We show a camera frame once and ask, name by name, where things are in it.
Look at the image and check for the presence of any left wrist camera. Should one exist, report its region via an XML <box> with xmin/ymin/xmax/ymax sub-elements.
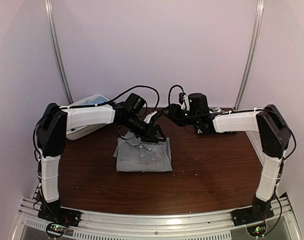
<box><xmin>120</xmin><ymin>93</ymin><xmax>155</xmax><ymax>126</ymax></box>

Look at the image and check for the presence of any aluminium front rail frame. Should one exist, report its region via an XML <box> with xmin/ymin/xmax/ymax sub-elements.
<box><xmin>9</xmin><ymin>197</ymin><xmax>303</xmax><ymax>240</ymax></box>

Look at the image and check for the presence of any silver left corner post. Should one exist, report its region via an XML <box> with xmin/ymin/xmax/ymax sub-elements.
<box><xmin>44</xmin><ymin>0</ymin><xmax>74</xmax><ymax>104</ymax></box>

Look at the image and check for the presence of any light blue folded shirt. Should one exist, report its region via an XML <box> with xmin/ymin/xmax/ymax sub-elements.
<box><xmin>79</xmin><ymin>95</ymin><xmax>108</xmax><ymax>106</ymax></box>

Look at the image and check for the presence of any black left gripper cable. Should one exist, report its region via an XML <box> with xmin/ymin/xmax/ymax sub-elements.
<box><xmin>66</xmin><ymin>85</ymin><xmax>160</xmax><ymax>118</ymax></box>

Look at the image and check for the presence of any circuit board with leds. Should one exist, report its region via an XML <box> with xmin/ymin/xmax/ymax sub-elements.
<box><xmin>45</xmin><ymin>222</ymin><xmax>68</xmax><ymax>238</ymax></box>
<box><xmin>246</xmin><ymin>222</ymin><xmax>267</xmax><ymax>238</ymax></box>

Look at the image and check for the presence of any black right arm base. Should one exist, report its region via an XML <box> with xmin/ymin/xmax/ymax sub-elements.
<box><xmin>231</xmin><ymin>203</ymin><xmax>274</xmax><ymax>227</ymax></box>

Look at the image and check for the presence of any left circuit board with leds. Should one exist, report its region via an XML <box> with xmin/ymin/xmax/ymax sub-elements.
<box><xmin>45</xmin><ymin>222</ymin><xmax>68</xmax><ymax>238</ymax></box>

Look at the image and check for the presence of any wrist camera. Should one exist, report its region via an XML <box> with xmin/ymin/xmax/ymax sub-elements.
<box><xmin>120</xmin><ymin>93</ymin><xmax>155</xmax><ymax>126</ymax></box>
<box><xmin>179</xmin><ymin>92</ymin><xmax>210</xmax><ymax>114</ymax></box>

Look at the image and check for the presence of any right circuit board with leds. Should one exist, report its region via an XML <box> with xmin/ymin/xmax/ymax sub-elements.
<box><xmin>246</xmin><ymin>222</ymin><xmax>267</xmax><ymax>238</ymax></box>

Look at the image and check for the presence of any black white plaid shirt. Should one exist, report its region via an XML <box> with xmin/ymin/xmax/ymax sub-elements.
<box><xmin>194</xmin><ymin>107</ymin><xmax>231</xmax><ymax>136</ymax></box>

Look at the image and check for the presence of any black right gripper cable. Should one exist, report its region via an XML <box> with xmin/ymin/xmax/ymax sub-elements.
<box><xmin>168</xmin><ymin>84</ymin><xmax>187</xmax><ymax>108</ymax></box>

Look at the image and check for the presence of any silver corner post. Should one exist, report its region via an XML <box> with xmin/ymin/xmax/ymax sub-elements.
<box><xmin>234</xmin><ymin>0</ymin><xmax>265</xmax><ymax>110</ymax></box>
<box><xmin>44</xmin><ymin>0</ymin><xmax>74</xmax><ymax>104</ymax></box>

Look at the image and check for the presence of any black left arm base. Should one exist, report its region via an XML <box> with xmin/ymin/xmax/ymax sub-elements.
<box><xmin>37</xmin><ymin>202</ymin><xmax>81</xmax><ymax>227</ymax></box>

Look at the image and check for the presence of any silver right corner post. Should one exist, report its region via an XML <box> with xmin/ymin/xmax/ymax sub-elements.
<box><xmin>234</xmin><ymin>0</ymin><xmax>265</xmax><ymax>110</ymax></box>

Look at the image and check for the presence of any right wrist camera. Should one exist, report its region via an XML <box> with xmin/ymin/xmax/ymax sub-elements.
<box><xmin>179</xmin><ymin>92</ymin><xmax>210</xmax><ymax>114</ymax></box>

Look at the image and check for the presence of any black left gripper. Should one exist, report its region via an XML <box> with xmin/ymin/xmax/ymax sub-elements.
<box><xmin>121</xmin><ymin>113</ymin><xmax>167</xmax><ymax>142</ymax></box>

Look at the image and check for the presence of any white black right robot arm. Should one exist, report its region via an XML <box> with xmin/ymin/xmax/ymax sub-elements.
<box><xmin>164</xmin><ymin>103</ymin><xmax>294</xmax><ymax>221</ymax></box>

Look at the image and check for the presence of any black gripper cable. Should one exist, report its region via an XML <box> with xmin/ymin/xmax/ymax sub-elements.
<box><xmin>66</xmin><ymin>85</ymin><xmax>160</xmax><ymax>118</ymax></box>
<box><xmin>168</xmin><ymin>84</ymin><xmax>187</xmax><ymax>108</ymax></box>

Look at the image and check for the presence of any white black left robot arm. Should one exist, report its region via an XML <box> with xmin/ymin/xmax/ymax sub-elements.
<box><xmin>33</xmin><ymin>101</ymin><xmax>166</xmax><ymax>222</ymax></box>

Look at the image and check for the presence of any white plastic laundry basket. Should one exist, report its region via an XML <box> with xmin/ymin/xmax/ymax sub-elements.
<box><xmin>66</xmin><ymin>94</ymin><xmax>109</xmax><ymax>141</ymax></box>

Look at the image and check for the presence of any grey long sleeve shirt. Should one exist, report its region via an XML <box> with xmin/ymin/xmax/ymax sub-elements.
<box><xmin>113</xmin><ymin>132</ymin><xmax>173</xmax><ymax>173</ymax></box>

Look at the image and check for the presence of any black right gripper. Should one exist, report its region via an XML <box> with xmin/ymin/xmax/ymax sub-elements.
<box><xmin>161</xmin><ymin>103</ymin><xmax>200</xmax><ymax>127</ymax></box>

